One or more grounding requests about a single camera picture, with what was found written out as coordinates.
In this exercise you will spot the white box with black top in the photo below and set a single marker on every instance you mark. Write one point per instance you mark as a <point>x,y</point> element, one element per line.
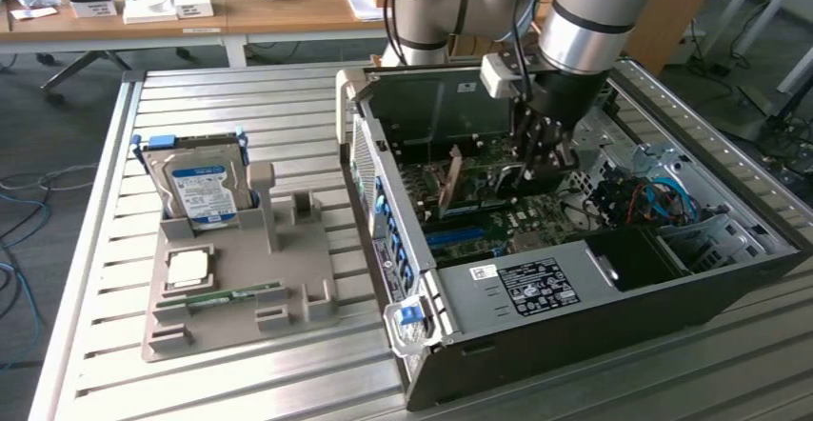
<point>92,4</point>

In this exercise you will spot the white flat box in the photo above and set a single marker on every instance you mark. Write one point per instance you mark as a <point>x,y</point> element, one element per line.
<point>149,17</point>

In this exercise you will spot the green RAM stick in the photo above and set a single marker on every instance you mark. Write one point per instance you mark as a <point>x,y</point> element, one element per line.
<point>222,295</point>
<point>473,209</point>

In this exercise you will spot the stack of white papers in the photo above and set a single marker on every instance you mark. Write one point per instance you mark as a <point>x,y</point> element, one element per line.
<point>362,4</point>

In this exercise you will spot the green motherboard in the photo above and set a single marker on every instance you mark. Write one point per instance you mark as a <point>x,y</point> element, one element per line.
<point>540,214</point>

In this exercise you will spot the hard disk with blue caddy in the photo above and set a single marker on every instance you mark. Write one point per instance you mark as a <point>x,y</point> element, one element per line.
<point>200,187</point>

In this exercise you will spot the plain white box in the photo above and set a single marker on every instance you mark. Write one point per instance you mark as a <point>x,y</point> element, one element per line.
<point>192,4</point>

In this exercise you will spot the silver CPU chip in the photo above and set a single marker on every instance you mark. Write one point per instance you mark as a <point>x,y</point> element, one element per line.
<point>189,269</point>

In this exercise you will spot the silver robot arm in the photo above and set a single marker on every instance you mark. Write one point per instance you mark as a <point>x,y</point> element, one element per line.
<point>590,21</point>

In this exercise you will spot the blue expansion slot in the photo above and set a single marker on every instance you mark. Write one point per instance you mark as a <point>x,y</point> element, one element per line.
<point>453,237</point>

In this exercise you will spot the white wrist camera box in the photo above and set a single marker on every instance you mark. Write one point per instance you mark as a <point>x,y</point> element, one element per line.
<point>498,75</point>

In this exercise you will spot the white table leg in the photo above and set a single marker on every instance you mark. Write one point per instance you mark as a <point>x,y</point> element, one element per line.
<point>798,71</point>

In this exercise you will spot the silver metal drive cage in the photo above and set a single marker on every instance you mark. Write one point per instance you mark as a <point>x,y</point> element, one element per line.
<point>609,149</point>

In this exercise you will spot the grey parts rack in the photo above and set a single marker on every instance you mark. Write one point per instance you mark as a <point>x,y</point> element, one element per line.
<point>248,306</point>

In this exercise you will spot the green graphics card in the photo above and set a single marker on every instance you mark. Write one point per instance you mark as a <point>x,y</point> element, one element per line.
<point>452,187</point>

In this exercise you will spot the wooden cabinet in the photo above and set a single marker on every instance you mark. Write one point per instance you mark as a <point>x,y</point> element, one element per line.
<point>685,11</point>

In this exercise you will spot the white label card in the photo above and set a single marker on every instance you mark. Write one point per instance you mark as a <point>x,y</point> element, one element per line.
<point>32,13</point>

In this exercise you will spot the black open PC case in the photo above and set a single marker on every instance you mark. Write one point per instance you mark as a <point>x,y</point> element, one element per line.
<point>571,345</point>

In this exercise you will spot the wooden office desk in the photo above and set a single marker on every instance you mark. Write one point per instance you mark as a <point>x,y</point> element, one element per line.
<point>305,16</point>
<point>62,30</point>

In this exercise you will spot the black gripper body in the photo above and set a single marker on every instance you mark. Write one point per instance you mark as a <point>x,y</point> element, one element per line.
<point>565,94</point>

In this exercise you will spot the white metal desk frame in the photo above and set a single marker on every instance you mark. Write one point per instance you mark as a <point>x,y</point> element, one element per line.
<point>770,6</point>

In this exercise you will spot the grey chipset heatsink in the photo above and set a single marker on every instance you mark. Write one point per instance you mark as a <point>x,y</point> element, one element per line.
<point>526,243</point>

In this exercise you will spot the silver power supply unit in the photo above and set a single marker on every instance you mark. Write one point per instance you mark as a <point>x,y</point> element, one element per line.
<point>482,297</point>

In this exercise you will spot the blue case latch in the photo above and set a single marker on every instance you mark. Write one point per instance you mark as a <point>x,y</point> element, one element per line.
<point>406,316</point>

